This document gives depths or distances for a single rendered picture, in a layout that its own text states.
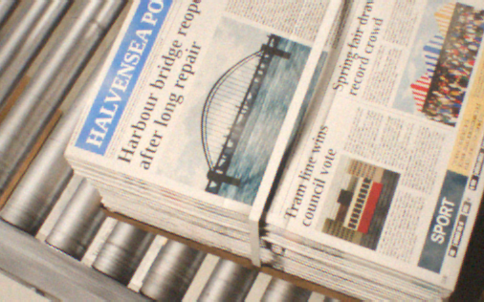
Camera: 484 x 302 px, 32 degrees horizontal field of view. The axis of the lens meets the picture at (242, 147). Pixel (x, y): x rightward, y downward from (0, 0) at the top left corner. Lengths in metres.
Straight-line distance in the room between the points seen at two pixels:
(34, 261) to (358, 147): 0.42
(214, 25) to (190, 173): 0.15
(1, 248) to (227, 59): 0.38
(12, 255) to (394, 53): 0.50
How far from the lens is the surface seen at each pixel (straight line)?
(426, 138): 0.78
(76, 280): 0.99
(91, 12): 1.11
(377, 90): 0.79
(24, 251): 1.01
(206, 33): 0.81
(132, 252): 0.99
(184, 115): 0.78
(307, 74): 0.78
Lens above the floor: 1.74
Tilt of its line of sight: 69 degrees down
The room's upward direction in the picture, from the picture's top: 5 degrees counter-clockwise
